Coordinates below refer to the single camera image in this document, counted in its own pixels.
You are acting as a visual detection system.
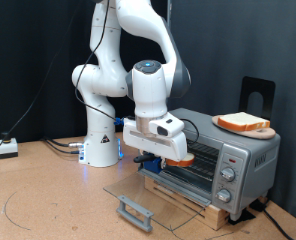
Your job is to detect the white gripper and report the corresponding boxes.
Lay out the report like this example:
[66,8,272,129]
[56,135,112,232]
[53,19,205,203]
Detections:
[122,111,189,168]

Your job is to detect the white bread slice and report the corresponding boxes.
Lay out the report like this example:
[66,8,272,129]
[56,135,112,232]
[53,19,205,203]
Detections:
[217,111,271,132]
[165,152,196,168]

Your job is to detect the glass oven door grey handle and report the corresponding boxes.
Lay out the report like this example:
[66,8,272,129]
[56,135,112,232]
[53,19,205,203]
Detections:
[103,168,212,233]

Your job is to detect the silver oven timer knob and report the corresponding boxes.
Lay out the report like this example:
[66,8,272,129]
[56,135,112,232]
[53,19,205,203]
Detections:
[216,188,232,204]

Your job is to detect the silver oven temperature knob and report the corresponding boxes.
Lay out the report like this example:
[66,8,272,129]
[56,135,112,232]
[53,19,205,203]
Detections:
[220,167,236,183]

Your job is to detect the silver toaster oven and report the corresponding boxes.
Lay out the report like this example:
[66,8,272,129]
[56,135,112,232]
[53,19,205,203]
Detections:
[136,107,282,222]

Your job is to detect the wooden crate base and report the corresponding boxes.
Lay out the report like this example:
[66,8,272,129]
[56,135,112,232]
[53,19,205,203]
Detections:
[143,176,231,232]

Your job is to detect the small round wooden board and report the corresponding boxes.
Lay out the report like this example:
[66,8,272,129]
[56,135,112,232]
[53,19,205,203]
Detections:
[211,114,277,140]

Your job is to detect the black metal bookend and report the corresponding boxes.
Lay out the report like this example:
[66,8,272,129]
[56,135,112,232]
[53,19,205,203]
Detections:
[239,76,276,121]

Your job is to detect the vertical metal pole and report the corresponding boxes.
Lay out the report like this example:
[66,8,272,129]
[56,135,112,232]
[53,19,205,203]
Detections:
[165,0,173,24]

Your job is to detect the emergency stop button box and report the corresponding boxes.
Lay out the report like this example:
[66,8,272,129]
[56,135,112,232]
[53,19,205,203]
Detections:
[0,131,19,160]

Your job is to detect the wire oven rack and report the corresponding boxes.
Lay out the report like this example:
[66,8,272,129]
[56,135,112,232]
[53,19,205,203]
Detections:
[162,139,220,183]

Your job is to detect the black oven power cable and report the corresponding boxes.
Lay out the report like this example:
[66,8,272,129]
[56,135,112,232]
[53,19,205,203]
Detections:
[248,198,295,240]

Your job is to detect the robot base cables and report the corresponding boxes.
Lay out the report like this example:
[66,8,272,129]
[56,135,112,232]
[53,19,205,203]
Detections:
[41,135,86,156]

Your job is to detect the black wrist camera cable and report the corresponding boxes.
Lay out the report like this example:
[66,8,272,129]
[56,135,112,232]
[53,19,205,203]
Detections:
[74,0,200,145]

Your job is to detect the long black hanging cable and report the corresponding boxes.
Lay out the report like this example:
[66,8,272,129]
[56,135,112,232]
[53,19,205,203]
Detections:
[0,0,82,172]

